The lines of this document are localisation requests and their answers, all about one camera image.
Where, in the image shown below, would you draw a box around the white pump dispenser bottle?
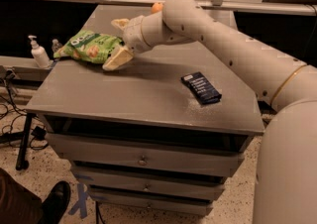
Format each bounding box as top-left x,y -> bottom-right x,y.
28,35 -> 50,68

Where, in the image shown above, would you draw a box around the orange fruit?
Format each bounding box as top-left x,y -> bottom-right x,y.
151,2 -> 163,14

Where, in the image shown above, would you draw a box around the black metal table leg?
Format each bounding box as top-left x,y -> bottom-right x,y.
16,113 -> 34,170

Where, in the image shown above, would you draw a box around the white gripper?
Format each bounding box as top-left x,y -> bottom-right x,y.
102,16 -> 152,71

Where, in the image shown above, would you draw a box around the black floor cables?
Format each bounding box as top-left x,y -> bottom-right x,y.
0,68 -> 51,152

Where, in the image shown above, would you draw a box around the grey drawer cabinet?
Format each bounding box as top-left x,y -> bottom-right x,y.
25,4 -> 265,217

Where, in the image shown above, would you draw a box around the small clear bottle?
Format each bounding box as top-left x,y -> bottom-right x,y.
52,39 -> 62,53

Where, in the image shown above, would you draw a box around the middle grey drawer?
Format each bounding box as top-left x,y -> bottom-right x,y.
71,167 -> 224,201

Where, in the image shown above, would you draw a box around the top grey drawer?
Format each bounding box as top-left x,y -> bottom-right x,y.
47,134 -> 244,177

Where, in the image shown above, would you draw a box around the bottom grey drawer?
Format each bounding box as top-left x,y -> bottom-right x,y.
88,186 -> 213,216

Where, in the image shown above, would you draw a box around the black shoe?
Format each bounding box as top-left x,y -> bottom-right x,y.
38,180 -> 71,224

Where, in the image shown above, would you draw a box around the brown trouser leg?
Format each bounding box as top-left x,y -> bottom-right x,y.
0,168 -> 43,224

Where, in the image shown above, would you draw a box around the green rice chip bag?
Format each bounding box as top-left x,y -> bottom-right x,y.
53,30 -> 124,64

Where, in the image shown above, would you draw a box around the dark blue snack bar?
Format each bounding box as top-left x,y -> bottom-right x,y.
181,72 -> 222,105

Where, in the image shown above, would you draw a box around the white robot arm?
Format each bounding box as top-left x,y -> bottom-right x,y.
111,0 -> 317,224

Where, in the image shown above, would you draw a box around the grey drawer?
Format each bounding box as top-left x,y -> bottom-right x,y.
88,186 -> 213,216
71,167 -> 224,201
47,134 -> 244,177

